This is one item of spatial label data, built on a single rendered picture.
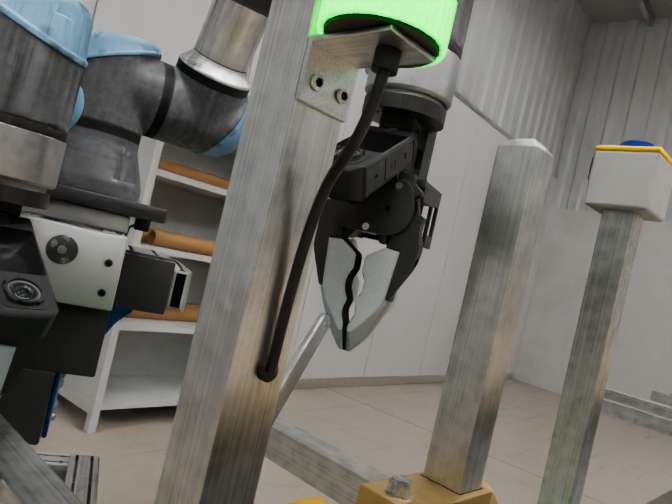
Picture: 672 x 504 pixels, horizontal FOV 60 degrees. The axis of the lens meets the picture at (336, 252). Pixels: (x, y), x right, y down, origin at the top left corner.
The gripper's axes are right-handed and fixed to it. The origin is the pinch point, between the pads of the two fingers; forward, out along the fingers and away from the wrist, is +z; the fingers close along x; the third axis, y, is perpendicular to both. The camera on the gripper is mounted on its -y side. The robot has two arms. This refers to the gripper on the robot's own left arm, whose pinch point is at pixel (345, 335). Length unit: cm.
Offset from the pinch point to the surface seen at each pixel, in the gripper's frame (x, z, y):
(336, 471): -1.2, 11.4, 1.9
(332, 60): -3.6, -15.3, -19.7
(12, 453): 13.2, 10.3, -17.8
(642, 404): -36, 13, 122
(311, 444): 2.3, 10.7, 3.9
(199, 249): 165, 5, 206
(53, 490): 7.9, 10.3, -19.2
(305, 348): 0.9, 1.0, -5.1
